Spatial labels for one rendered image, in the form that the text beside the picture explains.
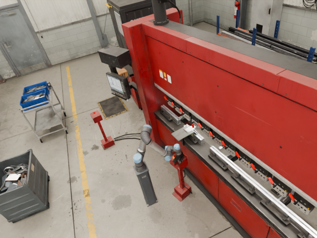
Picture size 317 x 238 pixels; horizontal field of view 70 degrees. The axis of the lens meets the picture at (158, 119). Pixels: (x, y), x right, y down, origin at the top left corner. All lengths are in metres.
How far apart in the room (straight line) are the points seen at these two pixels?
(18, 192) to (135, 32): 2.81
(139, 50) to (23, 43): 6.69
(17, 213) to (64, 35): 6.66
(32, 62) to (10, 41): 0.92
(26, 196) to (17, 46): 6.49
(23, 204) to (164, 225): 2.15
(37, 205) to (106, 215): 1.11
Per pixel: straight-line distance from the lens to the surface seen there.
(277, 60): 1.91
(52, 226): 4.13
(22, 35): 9.45
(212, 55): 2.13
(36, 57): 9.63
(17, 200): 4.11
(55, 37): 9.42
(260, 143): 2.18
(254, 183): 2.68
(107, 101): 6.14
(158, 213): 3.60
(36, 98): 5.30
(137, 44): 3.25
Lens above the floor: 3.12
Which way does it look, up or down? 38 degrees down
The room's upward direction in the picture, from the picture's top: 12 degrees counter-clockwise
